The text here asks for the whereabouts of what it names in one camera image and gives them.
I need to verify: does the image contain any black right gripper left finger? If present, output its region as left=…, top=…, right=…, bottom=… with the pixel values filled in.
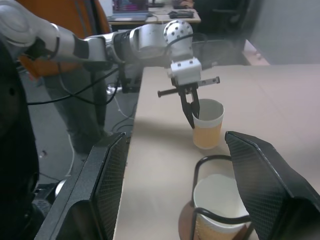
left=34, top=131, right=130, bottom=240

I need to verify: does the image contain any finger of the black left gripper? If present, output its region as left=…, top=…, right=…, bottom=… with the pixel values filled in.
left=178, top=87, right=196, bottom=130
left=190, top=86, right=201, bottom=119

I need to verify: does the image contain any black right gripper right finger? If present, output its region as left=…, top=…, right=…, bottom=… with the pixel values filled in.
left=224, top=130, right=320, bottom=240

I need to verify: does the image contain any orange and white paper cup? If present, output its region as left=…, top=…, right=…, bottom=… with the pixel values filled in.
left=192, top=173, right=252, bottom=240
left=191, top=98, right=225, bottom=151

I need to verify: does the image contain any black mesh waste bin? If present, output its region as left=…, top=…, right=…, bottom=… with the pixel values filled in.
left=191, top=32, right=241, bottom=69

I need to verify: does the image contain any person in orange top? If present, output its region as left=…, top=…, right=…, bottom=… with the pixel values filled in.
left=16, top=0, right=114, bottom=154

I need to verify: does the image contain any wooden office desk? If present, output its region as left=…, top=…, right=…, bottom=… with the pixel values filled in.
left=107, top=6, right=202, bottom=26

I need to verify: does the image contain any black keyboard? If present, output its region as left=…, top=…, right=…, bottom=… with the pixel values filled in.
left=168, top=9, right=195, bottom=19

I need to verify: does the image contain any black robot torso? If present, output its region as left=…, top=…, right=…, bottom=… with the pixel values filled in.
left=0, top=37, right=41, bottom=240

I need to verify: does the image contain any black office chair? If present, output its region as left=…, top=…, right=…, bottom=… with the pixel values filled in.
left=211, top=0, right=251, bottom=26

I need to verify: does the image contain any open laptop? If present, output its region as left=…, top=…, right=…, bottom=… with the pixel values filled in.
left=107, top=0, right=151, bottom=22

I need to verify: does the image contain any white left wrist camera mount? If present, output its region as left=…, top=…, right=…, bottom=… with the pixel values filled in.
left=166, top=57, right=203, bottom=87

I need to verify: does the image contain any black wire cup holder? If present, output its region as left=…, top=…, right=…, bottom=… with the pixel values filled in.
left=178, top=154, right=254, bottom=240

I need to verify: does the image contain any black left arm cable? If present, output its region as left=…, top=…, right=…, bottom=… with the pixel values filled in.
left=26, top=58, right=126, bottom=106

